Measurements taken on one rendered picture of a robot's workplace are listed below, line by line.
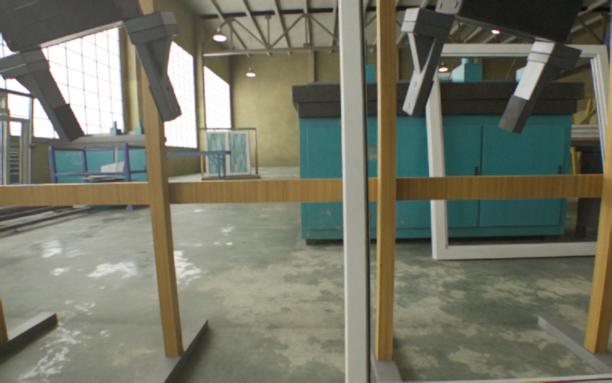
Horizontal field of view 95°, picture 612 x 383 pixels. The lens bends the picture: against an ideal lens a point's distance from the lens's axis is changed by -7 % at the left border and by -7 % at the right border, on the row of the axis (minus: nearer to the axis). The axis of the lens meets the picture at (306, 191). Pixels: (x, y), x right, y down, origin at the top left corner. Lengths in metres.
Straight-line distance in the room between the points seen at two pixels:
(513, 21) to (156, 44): 0.35
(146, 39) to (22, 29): 0.12
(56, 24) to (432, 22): 0.36
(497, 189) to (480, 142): 1.48
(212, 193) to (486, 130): 2.07
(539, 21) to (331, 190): 0.68
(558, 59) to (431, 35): 0.15
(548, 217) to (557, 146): 0.54
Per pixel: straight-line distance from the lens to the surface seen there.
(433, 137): 2.19
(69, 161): 7.52
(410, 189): 0.96
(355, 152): 0.71
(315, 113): 2.24
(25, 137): 5.09
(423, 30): 0.34
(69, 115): 0.45
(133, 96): 12.10
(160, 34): 0.34
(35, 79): 0.43
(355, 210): 0.70
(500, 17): 0.37
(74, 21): 0.37
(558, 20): 0.41
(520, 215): 2.75
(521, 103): 0.43
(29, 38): 0.41
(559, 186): 1.19
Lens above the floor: 0.69
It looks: 7 degrees down
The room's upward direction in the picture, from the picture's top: 1 degrees counter-clockwise
